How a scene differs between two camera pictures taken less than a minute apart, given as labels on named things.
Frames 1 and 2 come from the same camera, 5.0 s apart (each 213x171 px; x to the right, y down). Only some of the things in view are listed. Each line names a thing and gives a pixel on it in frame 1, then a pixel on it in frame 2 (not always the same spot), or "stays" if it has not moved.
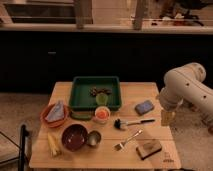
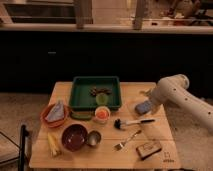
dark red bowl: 74,137 stays
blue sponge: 144,107 stays
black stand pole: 24,134 stays
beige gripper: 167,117 → 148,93
